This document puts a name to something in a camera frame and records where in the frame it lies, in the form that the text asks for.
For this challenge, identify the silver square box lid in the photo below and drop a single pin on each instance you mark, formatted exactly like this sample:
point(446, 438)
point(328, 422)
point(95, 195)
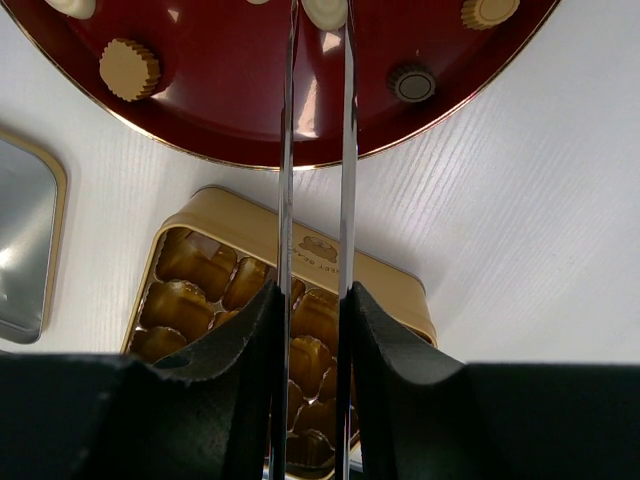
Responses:
point(33, 195)

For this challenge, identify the tan round fluted chocolate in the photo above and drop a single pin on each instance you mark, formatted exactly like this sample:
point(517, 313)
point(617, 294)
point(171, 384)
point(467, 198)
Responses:
point(129, 70)

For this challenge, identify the dark round fluted chocolate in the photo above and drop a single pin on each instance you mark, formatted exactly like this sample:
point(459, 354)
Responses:
point(411, 83)

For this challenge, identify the round red plate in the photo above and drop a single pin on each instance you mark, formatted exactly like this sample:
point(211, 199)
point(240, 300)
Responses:
point(221, 91)

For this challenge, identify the gold chocolate box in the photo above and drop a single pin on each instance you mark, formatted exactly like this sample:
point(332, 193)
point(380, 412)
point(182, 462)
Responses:
point(205, 264)

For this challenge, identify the white oval chocolate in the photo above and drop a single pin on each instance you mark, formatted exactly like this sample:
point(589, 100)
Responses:
point(326, 15)
point(77, 9)

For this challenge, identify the metal tongs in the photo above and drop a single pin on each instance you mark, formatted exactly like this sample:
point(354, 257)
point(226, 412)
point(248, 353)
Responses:
point(350, 154)

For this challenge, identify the tan round chocolate right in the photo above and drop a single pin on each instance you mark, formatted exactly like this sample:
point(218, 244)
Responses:
point(486, 14)

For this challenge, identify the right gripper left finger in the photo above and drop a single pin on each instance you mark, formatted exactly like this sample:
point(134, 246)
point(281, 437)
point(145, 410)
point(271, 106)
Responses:
point(200, 413)

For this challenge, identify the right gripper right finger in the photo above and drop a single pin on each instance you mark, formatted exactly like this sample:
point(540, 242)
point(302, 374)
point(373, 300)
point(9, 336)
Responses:
point(425, 415)

